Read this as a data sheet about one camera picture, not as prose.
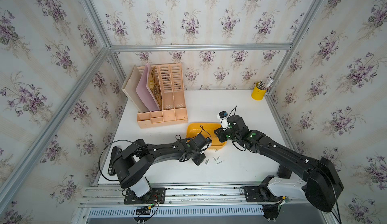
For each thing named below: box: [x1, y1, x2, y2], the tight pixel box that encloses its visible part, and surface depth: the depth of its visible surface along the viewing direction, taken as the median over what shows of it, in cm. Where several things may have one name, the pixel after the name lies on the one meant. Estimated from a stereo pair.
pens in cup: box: [257, 77, 274, 91], surface depth 107 cm
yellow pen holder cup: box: [250, 81, 268, 101], surface depth 114 cm
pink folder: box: [135, 63, 161, 112], surface depth 90 cm
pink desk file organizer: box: [136, 63, 188, 129], surface depth 101 cm
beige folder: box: [120, 64, 150, 113], surface depth 88 cm
